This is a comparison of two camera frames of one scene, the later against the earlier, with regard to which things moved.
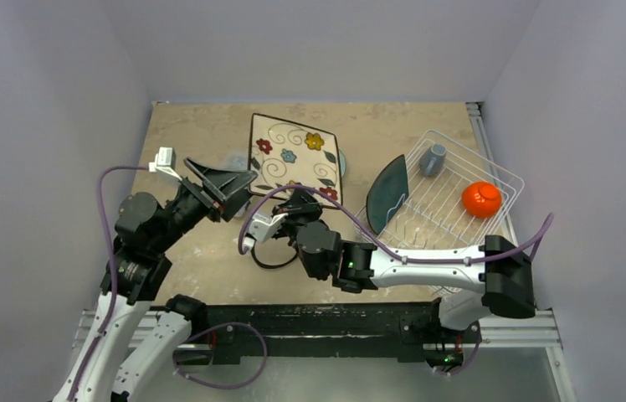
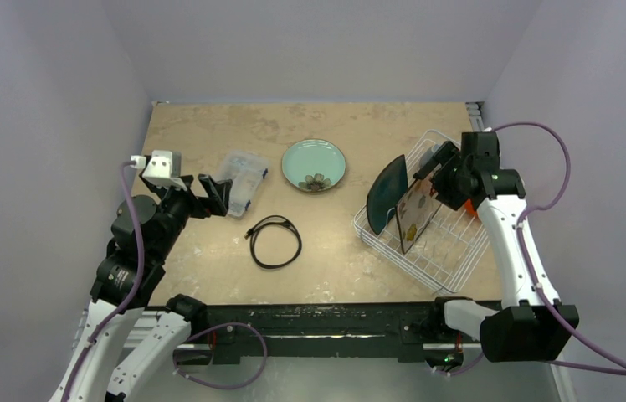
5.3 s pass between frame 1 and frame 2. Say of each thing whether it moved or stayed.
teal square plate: stayed
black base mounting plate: stayed
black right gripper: moved
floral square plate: moved
